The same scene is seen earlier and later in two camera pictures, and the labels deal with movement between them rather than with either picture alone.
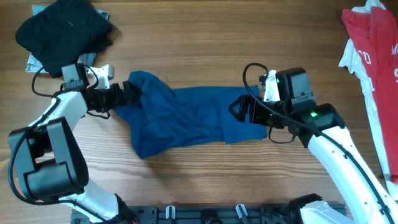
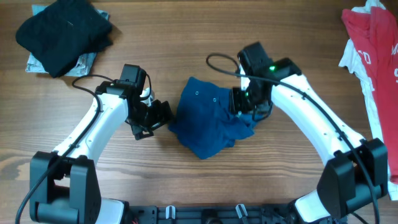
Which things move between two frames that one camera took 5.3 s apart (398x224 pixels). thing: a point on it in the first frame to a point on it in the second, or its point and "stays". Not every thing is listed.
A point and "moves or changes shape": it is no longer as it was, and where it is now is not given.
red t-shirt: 375,31 stays
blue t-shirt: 161,118 moves or changes shape
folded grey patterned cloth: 33,65 stays
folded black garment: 63,32 stays
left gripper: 117,94 to 154,116
